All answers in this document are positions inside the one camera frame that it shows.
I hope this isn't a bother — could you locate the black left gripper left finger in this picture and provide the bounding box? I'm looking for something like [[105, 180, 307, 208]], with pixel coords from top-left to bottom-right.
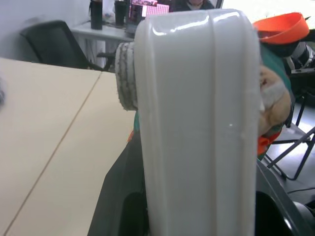
[[87, 137, 150, 236]]

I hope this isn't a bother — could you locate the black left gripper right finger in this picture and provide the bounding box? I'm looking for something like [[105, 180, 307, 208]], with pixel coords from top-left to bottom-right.
[[254, 158, 315, 236]]

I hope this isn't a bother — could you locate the orange and teal plush backpack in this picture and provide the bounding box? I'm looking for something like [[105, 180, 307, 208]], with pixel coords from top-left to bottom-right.
[[115, 12, 310, 158]]

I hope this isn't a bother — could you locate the black folding chair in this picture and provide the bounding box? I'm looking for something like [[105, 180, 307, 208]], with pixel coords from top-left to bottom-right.
[[260, 70, 315, 182]]

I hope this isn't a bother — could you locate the white desk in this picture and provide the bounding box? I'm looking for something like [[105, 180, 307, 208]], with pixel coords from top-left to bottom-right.
[[71, 20, 135, 72]]

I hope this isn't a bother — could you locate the black office chair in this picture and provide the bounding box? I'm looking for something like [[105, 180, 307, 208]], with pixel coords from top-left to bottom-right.
[[19, 20, 116, 72]]

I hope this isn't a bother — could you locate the tall black bottle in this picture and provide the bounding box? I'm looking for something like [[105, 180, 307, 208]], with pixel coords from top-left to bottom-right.
[[90, 0, 103, 30]]

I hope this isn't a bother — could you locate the black tumbler cup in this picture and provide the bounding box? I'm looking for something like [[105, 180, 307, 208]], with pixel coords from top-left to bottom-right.
[[114, 0, 127, 27]]

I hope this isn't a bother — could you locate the laptop with pink screen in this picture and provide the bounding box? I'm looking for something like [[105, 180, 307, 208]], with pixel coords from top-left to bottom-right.
[[126, 0, 171, 35]]

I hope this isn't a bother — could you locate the person in dark jacket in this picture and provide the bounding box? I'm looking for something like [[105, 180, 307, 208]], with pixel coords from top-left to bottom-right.
[[169, 0, 215, 12]]

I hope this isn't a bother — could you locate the black floor cable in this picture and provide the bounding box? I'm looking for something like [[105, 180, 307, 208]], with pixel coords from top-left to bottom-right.
[[286, 186, 315, 195]]

